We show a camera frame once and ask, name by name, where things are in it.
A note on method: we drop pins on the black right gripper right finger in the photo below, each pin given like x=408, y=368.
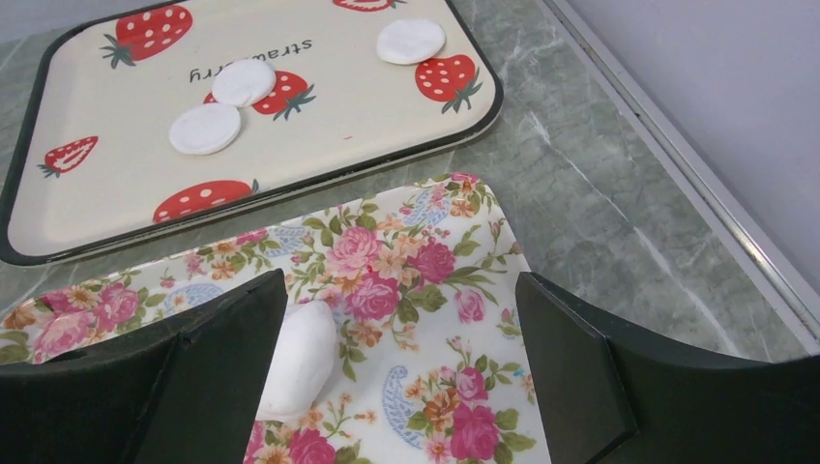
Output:
x=611, y=391

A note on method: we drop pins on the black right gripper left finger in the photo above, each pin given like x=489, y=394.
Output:
x=182, y=390

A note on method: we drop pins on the white dough lump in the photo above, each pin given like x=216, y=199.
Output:
x=302, y=363

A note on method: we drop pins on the floral print tray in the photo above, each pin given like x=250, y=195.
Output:
x=430, y=363

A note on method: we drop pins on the round white wrapper left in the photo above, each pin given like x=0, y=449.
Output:
x=205, y=129

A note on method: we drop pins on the round white wrapper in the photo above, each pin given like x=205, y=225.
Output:
x=244, y=83
x=205, y=129
x=409, y=41

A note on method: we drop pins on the strawberry print tray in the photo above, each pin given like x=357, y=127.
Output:
x=93, y=169

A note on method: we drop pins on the round white wrapper middle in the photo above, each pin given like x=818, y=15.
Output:
x=244, y=83

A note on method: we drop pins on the round white wrapper right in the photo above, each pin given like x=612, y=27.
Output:
x=409, y=41

